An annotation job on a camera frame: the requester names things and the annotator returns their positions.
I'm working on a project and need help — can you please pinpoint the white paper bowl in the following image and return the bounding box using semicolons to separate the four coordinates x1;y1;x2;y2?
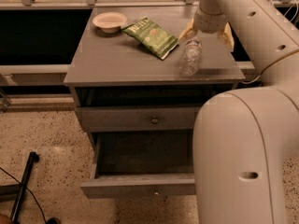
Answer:
93;12;127;34

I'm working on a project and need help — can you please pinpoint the black stand leg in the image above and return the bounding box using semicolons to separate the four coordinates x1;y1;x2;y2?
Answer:
0;152;39;224

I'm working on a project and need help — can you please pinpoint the open grey lower drawer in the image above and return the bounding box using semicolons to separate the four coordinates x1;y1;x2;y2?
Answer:
81;130;195;199

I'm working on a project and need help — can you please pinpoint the grey wooden drawer cabinet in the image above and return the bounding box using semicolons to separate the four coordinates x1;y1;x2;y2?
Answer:
63;6;246;200

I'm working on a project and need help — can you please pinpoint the green chip bag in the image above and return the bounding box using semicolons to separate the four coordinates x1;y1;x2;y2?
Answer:
121;17;178;60

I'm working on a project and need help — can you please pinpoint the clear plastic water bottle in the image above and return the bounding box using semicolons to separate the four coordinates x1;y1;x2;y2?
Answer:
179;37;202;77

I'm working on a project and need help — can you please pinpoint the metal railing frame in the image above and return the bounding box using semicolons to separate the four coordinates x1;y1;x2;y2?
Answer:
0;0;299;110

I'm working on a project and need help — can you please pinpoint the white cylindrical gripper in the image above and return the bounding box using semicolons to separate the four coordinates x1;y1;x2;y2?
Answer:
178;7;235;51

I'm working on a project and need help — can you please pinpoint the white cable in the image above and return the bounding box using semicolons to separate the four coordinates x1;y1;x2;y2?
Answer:
241;49;299;86

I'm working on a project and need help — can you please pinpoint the closed grey middle drawer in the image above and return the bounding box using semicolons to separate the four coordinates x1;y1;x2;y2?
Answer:
76;106;199;133

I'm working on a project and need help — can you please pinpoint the thin black floor cable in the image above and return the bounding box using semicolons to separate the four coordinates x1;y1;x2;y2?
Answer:
0;167;48;224

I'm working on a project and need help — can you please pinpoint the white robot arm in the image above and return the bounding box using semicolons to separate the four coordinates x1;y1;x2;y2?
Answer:
192;0;299;224

